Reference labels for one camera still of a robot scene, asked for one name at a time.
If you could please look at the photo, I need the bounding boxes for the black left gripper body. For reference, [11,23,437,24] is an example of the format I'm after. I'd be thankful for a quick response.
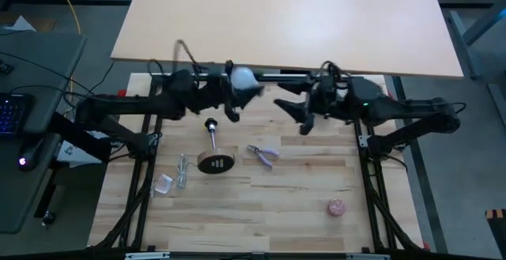
[191,59,243,124]

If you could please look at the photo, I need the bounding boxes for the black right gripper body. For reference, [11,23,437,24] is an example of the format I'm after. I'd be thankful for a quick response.
[299,73,353,137]

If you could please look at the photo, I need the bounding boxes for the white lightbulb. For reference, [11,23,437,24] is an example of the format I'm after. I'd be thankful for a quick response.
[230,66,262,92]

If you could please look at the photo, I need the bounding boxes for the wooden base lamp with socket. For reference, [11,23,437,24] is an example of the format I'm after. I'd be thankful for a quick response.
[196,117,236,175]

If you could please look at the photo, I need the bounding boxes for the white lamp cable with plug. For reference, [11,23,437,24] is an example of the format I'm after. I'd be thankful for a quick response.
[152,153,201,196]

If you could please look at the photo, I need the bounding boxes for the beige desk top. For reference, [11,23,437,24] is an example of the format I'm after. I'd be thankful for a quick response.
[110,0,464,78]

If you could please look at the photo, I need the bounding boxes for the pink round scrubber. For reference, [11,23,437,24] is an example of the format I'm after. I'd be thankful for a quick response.
[327,199,347,218]

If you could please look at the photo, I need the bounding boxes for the grey side desk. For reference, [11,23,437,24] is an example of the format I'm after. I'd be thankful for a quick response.
[0,32,88,236]

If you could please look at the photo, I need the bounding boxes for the black computer mouse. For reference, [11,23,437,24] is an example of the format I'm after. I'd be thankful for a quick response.
[17,139,44,172]

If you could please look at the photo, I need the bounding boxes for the black keyboard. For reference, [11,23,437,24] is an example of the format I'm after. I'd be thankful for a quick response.
[0,92,33,137]

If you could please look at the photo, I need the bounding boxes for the white paper sheet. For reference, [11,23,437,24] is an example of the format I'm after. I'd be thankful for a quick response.
[2,14,39,34]

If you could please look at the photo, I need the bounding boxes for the black round knob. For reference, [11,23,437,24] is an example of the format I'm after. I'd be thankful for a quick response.
[41,210,56,228]

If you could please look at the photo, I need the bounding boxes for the black metal table frame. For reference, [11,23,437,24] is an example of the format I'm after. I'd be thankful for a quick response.
[93,73,426,253]

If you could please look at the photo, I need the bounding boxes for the purple handled pliers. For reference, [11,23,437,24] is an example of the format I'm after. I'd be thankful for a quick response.
[247,144,280,169]

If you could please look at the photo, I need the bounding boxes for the silver bracket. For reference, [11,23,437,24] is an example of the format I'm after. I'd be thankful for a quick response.
[125,251,171,260]
[346,253,391,260]

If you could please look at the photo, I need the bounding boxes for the yellow cable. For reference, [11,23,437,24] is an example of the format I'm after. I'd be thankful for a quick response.
[51,0,82,36]

